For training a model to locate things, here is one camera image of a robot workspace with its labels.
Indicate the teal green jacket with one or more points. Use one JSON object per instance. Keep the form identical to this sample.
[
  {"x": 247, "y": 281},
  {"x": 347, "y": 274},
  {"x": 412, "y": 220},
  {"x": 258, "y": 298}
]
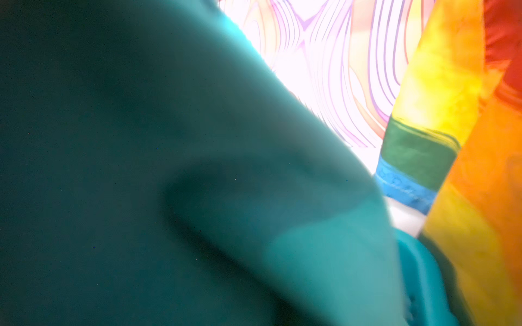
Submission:
[{"x": 155, "y": 171}]

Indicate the multicolour patchwork jacket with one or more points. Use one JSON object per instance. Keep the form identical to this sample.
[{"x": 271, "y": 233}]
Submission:
[{"x": 452, "y": 150}]

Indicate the teal plastic basket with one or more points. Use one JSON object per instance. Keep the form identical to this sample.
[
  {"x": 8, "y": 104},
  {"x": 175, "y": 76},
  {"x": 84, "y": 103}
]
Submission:
[{"x": 426, "y": 300}]

